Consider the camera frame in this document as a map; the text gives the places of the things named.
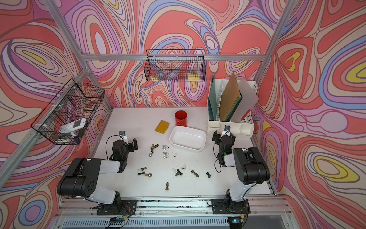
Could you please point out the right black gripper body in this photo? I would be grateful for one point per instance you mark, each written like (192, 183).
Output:
(217, 137)

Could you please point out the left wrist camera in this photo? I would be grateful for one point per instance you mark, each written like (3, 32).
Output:
(122, 135)

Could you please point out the black wire basket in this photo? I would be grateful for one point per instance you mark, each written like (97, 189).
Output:
(74, 101)
(175, 65)

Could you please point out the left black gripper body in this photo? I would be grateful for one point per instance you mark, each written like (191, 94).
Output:
(130, 148)

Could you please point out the grey folder sheet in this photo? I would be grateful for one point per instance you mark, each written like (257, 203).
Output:
(248, 91)

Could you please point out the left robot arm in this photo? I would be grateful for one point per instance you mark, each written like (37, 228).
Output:
(81, 177)

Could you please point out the black wire basket left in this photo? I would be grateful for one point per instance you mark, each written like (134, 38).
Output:
(74, 101)

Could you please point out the white remote control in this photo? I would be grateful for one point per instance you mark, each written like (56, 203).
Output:
(73, 127)

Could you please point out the brown cardboard folder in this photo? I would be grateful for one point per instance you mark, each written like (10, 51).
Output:
(230, 99)

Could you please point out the black wire basket back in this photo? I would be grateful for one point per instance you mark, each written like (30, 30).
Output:
(175, 65)

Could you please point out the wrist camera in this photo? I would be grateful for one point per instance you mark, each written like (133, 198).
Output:
(122, 135)
(226, 131)

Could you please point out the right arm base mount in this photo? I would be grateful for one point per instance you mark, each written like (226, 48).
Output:
(224, 206)

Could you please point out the white plastic storage box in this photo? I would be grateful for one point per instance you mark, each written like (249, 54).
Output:
(188, 138)

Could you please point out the yellow wallet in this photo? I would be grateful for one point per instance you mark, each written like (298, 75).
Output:
(162, 127)

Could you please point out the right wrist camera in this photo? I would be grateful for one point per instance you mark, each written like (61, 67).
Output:
(226, 131)

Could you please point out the dark bronze piece pair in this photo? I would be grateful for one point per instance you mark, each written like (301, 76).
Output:
(142, 171)

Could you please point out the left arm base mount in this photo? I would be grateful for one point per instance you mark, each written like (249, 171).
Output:
(119, 207)

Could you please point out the white knight chess piece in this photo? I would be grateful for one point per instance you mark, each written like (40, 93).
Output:
(183, 167)

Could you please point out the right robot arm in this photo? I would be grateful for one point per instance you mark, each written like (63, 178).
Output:
(251, 168)

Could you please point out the red metal bucket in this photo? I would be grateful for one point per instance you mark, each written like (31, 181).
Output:
(181, 118)

